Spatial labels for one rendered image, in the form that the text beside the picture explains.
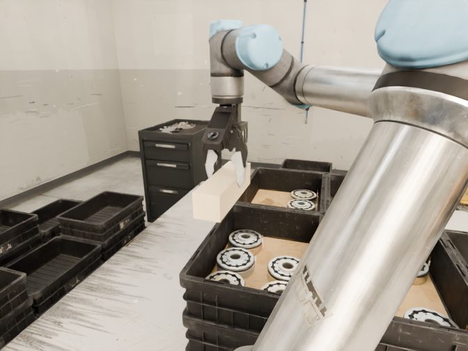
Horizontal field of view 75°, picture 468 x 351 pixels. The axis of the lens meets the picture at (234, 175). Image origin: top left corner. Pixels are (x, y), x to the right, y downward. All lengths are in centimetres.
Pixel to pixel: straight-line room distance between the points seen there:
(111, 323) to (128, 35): 432
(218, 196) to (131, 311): 49
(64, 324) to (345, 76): 91
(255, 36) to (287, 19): 352
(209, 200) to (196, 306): 24
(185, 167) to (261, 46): 181
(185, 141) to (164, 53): 252
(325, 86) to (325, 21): 349
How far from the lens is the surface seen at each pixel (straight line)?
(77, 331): 99
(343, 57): 401
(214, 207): 64
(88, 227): 178
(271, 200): 128
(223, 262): 86
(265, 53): 58
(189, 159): 230
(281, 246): 99
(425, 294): 93
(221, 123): 66
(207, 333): 79
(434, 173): 26
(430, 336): 69
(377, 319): 28
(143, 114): 489
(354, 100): 52
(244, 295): 66
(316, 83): 58
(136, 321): 96
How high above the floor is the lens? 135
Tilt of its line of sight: 19 degrees down
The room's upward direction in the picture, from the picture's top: straight up
